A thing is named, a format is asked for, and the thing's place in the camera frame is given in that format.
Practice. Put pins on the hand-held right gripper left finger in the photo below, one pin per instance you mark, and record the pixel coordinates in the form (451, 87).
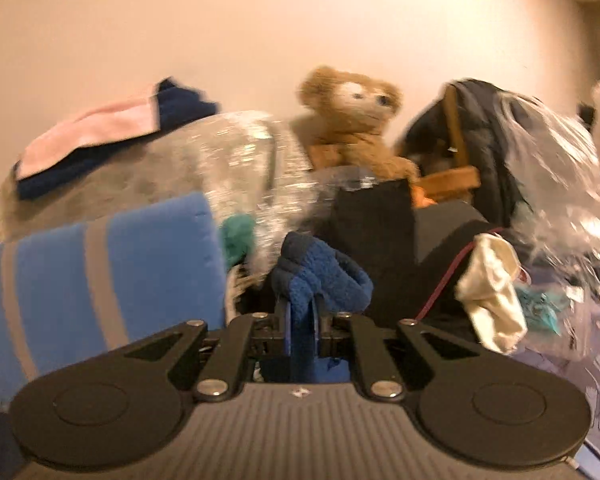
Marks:
(285, 332)

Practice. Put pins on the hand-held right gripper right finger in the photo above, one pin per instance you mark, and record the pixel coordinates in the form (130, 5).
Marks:
(319, 332)

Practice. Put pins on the blue fleece jacket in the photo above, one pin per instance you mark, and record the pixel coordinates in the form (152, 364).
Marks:
(325, 270)

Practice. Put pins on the teal fuzzy cloth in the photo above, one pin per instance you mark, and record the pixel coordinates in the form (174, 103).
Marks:
(237, 237)

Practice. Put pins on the black bag with red trim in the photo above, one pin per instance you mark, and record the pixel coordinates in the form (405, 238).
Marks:
(380, 240)

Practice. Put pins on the large blue striped pillow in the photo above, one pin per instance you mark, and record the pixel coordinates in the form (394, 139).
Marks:
(150, 270)

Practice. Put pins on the cream white cloth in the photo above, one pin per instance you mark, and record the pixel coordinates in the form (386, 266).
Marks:
(490, 290)

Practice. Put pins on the plastic-wrapped grey bundle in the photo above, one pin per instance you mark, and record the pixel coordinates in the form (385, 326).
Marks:
(220, 155)

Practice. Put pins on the wooden chair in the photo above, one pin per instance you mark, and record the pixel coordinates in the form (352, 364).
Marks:
(452, 180)

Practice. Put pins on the teal packet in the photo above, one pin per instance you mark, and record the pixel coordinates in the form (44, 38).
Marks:
(540, 305)

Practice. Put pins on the brown teddy bear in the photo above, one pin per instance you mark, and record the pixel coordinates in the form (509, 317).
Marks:
(350, 105)

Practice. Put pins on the dark jacket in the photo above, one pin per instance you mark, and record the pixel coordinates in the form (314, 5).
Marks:
(485, 125)

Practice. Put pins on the pink and navy folded cloth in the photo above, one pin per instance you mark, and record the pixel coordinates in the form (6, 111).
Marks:
(95, 130)

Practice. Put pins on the clear plastic bag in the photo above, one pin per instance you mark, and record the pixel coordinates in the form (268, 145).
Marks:
(560, 170)

